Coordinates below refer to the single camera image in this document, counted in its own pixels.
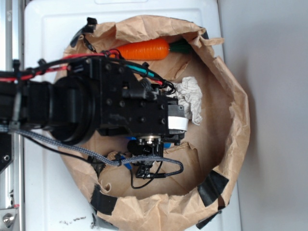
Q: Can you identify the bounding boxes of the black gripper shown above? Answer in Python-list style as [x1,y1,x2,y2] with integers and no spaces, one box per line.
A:
[68,57,188,145]

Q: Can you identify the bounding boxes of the blue plastic bottle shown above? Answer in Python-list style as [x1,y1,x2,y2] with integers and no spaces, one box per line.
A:
[126,137,171,148]

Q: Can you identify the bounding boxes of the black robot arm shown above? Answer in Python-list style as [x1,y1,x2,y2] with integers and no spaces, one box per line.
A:
[0,55,188,145]

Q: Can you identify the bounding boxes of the crumpled white paper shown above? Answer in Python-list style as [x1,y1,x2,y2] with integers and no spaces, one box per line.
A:
[169,77,203,126]

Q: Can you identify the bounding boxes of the brown paper bag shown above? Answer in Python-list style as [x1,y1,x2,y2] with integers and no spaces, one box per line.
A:
[63,15,250,231]

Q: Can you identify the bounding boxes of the orange toy carrot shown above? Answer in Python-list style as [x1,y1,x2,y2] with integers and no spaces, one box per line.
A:
[109,38,192,60]

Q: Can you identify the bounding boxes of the white plastic tray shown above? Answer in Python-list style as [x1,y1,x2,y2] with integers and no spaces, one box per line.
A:
[23,0,242,231]

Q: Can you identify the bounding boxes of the grey braided cable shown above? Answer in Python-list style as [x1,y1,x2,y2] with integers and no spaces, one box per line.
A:
[9,128,184,180]

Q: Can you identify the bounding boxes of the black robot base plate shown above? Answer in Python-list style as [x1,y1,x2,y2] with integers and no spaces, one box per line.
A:
[0,133,13,173]

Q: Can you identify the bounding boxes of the red and black wires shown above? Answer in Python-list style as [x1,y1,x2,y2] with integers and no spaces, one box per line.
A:
[0,49,176,94]

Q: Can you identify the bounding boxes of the silver metal rail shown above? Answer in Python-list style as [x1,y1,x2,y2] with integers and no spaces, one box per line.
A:
[0,0,26,231]

